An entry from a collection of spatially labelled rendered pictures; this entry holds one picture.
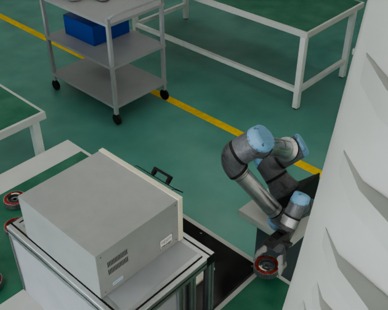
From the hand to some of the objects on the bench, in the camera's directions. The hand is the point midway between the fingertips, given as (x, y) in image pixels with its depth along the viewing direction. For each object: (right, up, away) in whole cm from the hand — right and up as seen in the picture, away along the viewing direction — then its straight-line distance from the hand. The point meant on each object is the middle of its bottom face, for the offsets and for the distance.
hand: (265, 268), depth 236 cm
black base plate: (-42, 0, +12) cm, 43 cm away
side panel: (-44, -30, -28) cm, 60 cm away
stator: (-119, +24, +43) cm, 129 cm away
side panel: (-92, -3, +7) cm, 92 cm away
